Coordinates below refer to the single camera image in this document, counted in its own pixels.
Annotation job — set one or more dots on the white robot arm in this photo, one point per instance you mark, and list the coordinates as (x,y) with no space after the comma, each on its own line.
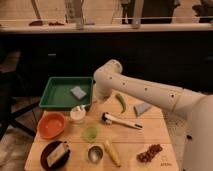
(195,107)

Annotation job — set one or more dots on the green chili pepper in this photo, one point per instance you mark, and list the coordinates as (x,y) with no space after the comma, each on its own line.
(120,98)

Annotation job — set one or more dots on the grey sponge in tray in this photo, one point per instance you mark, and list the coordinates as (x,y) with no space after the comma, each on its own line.
(78,92)

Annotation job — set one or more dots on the white cup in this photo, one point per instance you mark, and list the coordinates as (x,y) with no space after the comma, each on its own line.
(76,116)

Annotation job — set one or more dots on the grey wedge sponge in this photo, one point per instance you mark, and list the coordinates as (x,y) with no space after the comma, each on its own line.
(141,108)

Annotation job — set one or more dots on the green plastic tray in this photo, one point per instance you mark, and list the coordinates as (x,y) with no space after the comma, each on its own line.
(57,94)

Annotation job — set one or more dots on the green small cup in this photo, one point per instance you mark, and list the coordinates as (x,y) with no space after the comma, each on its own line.
(90,134)

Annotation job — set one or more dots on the orange bowl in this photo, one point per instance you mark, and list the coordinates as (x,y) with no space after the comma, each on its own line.
(51,125)

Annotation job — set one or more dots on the small metal cup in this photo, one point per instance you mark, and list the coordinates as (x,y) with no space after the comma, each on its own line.
(95,154)

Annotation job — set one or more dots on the beige block in bowl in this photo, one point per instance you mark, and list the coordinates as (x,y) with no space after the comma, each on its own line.
(57,154)

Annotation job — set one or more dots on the brown grape bunch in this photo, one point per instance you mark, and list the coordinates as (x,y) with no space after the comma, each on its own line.
(149,154)

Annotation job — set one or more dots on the black bowl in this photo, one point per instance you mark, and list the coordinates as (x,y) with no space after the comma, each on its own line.
(47,151)

